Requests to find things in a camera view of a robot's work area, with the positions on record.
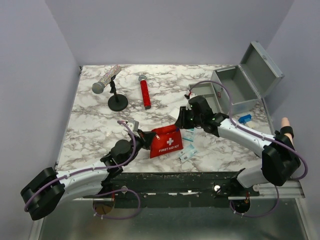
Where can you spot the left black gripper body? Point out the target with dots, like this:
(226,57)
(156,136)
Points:
(139,140)

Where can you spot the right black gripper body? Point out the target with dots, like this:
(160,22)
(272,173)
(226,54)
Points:
(188,120)

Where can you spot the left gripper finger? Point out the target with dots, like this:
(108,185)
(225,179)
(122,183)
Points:
(145,134)
(148,142)

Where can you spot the red first aid pouch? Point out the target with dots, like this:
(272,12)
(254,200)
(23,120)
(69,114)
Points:
(167,139)

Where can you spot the white gauze pack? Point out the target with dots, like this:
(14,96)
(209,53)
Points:
(174,113)

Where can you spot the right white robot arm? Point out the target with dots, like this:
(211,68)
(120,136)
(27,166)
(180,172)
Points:
(277,153)

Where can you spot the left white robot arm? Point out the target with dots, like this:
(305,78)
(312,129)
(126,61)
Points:
(50,188)

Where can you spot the teal gauze dressing packet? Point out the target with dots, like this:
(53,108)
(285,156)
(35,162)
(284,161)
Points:
(188,134)

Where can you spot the grey plastic tray insert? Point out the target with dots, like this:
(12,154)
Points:
(207,91)

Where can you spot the blue white bandage packets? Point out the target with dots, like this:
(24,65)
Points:
(187,153)

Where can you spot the blue white small box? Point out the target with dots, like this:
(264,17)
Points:
(246,120)

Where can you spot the red glitter microphone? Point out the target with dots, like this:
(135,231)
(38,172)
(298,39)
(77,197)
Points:
(144,91)

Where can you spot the silver glitter microphone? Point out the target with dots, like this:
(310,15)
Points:
(106,79)

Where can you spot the grey metal case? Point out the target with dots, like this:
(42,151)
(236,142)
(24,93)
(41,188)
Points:
(247,82)

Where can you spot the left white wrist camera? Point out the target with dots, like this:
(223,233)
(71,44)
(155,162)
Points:
(133,125)

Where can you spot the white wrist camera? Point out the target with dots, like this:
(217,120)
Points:
(189,96)
(133,125)

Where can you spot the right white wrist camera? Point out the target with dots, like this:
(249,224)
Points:
(189,96)

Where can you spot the black mounting rail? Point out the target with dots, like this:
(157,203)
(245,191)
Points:
(168,190)

